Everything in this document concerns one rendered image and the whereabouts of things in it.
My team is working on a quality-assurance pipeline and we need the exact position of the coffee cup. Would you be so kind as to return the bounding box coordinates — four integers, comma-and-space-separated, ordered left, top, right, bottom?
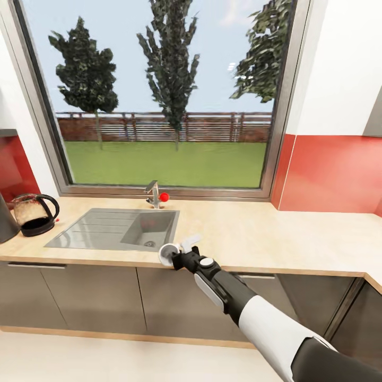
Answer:
158, 244, 180, 267

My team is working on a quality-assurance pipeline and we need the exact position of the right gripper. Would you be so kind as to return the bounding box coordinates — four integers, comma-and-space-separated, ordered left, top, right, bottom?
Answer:
172, 246, 200, 271

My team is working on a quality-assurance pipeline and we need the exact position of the electric kettle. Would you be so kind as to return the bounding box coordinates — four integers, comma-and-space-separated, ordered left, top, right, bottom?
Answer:
11, 194, 59, 237

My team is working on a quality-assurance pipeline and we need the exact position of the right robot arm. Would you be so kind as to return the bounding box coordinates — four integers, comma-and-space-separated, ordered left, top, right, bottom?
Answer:
172, 235, 382, 382

